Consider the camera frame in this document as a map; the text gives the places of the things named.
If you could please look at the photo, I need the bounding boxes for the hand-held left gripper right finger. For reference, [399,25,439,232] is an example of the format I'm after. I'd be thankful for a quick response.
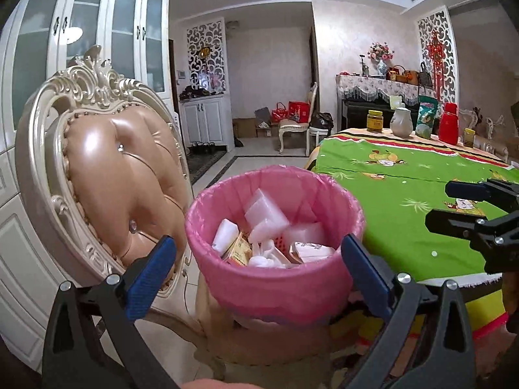
[341,233,477,389]

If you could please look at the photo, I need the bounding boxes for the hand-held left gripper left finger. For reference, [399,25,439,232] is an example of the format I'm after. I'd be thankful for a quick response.
[42,235,179,389]

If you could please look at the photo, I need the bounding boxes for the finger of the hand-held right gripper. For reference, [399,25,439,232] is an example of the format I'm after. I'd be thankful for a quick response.
[425,208,504,249]
[445,178,519,212]

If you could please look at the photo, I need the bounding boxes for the pink trash bin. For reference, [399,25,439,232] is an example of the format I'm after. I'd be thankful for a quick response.
[184,165,366,327]

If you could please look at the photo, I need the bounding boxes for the white foam block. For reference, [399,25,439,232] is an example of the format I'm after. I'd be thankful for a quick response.
[243,188,290,242]

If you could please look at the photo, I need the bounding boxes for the white printed packet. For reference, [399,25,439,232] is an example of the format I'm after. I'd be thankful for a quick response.
[292,242,336,264]

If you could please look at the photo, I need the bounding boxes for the red thermos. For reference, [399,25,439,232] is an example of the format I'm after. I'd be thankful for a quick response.
[439,102,460,145]

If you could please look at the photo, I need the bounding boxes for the carved beige sofa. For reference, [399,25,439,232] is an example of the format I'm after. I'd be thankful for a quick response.
[458,107,519,163]

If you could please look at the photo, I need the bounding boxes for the green snack bag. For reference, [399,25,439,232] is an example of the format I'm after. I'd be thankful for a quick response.
[414,95,441,139]

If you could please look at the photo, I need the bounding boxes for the white ceramic teapot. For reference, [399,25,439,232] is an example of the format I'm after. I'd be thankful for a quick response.
[390,107,414,137]

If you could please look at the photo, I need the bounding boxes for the yellow carton box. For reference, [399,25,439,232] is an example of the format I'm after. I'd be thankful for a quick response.
[222,231,254,268]

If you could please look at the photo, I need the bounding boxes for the beige leather carved chair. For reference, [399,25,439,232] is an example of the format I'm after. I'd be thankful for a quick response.
[15,44,337,379]

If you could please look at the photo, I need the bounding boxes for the black handbag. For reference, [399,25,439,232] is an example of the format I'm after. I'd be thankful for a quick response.
[417,62,434,87]

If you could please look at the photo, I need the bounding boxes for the dark doormat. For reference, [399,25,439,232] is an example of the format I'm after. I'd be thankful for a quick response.
[187,150,228,185]

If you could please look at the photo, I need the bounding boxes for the black piano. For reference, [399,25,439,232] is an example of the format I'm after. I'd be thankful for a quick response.
[342,97,420,132]

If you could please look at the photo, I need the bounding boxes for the red knot ornament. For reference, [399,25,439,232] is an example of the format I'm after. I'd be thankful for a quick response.
[426,28,446,102]

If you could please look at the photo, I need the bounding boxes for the white lattice screen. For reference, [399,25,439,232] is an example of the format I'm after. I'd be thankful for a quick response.
[187,18,225,96]
[414,6,457,108]

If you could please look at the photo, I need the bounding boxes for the lace piano cover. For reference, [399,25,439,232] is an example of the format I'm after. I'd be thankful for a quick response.
[336,74,439,106]

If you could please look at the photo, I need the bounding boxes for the flower vase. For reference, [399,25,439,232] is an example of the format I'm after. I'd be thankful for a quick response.
[367,41,395,76]

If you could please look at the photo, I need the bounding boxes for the cream dining chair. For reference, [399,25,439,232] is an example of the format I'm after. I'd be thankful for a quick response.
[278,82,319,155]

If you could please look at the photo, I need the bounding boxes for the white shoe cabinet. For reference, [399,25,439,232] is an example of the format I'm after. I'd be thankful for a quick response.
[178,95,236,155]

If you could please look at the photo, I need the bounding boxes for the cardboard box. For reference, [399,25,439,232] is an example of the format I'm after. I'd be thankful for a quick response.
[232,117,258,138]

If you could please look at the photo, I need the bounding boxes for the red gift box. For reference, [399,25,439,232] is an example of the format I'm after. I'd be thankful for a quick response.
[288,100,311,122]

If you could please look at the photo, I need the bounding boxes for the tall white cabinet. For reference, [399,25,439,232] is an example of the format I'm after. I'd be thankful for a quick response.
[0,0,171,365]

